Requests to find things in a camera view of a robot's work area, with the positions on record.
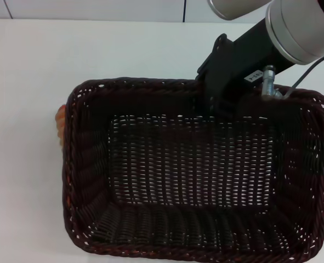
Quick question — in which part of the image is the orange striped bread loaf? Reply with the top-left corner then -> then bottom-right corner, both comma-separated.
54,104 -> 68,150

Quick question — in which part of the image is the right gripper cable, metal plug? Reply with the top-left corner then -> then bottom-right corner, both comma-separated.
260,50 -> 324,100

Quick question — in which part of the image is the dark brown woven rectangular basket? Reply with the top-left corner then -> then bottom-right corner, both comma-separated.
61,77 -> 324,263

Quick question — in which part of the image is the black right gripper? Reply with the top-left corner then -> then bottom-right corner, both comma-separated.
193,18 -> 297,117

